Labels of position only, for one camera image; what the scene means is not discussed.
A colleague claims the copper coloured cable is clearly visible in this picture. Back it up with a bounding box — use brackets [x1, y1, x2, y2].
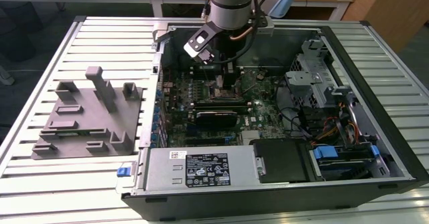
[230, 29, 261, 42]

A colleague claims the black plastic shroud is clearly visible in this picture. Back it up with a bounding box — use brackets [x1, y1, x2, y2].
[251, 138, 315, 184]

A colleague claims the black and silver PC case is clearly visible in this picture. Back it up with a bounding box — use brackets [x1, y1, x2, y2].
[115, 20, 429, 222]

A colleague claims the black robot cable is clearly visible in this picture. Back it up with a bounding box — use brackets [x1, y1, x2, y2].
[214, 0, 269, 64]

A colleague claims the wooden cabinet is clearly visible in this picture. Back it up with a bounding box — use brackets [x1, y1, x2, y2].
[343, 0, 429, 54]

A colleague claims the blue disk carrier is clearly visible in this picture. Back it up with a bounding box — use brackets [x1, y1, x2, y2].
[313, 145, 380, 165]

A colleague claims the black hard disk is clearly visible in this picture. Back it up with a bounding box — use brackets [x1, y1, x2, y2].
[317, 158, 374, 181]

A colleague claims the grey parts rack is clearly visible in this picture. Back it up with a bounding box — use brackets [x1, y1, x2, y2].
[29, 65, 151, 161]

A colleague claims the black expansion slot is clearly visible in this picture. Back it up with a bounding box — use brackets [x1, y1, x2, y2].
[186, 138, 230, 146]

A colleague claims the silver power supply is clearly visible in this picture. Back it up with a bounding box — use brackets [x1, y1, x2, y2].
[142, 145, 267, 192]

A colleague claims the silver chipset heatsink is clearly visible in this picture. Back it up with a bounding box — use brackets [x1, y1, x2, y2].
[241, 130, 261, 143]

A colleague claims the metal disk bay cage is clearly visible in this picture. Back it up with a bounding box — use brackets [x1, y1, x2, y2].
[283, 39, 353, 109]

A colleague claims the black internal cable bundle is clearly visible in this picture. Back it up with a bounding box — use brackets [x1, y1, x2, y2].
[274, 77, 325, 141]

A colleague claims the small black graphics card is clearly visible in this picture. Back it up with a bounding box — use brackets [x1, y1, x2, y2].
[195, 110, 239, 131]

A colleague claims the green RAM stick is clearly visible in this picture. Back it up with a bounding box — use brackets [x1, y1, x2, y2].
[55, 130, 92, 136]

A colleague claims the orange yellow wire bundle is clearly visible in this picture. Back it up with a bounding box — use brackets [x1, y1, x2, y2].
[310, 103, 365, 147]

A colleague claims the green motherboard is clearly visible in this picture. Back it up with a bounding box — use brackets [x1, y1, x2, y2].
[156, 67, 293, 148]

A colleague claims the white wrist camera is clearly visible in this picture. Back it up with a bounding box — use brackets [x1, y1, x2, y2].
[183, 22, 219, 64]

